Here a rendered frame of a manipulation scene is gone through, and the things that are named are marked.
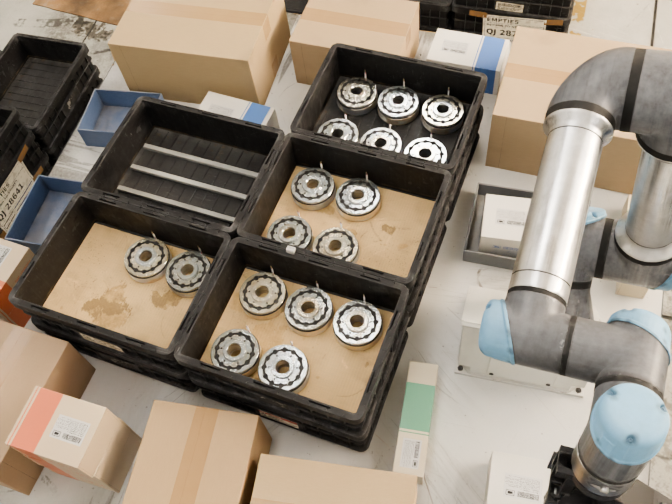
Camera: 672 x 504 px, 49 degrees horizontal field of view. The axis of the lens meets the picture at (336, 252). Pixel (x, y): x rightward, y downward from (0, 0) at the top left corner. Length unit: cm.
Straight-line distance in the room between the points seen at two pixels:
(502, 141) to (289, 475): 94
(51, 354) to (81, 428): 23
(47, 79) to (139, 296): 138
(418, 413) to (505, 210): 52
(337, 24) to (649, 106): 116
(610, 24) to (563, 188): 243
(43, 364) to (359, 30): 115
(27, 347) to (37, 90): 138
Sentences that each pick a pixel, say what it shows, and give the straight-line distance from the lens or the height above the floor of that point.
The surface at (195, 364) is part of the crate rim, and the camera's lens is 148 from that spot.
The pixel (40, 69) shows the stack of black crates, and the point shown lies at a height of 38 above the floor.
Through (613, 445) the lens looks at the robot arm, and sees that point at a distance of 86.
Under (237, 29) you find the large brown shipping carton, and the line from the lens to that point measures 205.
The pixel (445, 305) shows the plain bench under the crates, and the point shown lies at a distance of 173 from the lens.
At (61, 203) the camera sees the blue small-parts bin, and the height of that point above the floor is 70.
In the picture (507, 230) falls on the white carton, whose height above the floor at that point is 79.
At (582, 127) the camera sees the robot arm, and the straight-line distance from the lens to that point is 106.
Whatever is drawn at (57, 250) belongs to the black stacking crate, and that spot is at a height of 89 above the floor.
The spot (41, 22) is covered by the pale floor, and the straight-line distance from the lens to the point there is 380.
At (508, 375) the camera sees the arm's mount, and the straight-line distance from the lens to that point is 162.
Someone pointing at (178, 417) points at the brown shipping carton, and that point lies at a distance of 153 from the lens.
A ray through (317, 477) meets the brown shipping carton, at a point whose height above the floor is 86.
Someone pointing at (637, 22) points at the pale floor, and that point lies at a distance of 343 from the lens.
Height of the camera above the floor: 225
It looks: 59 degrees down
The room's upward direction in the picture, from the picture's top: 10 degrees counter-clockwise
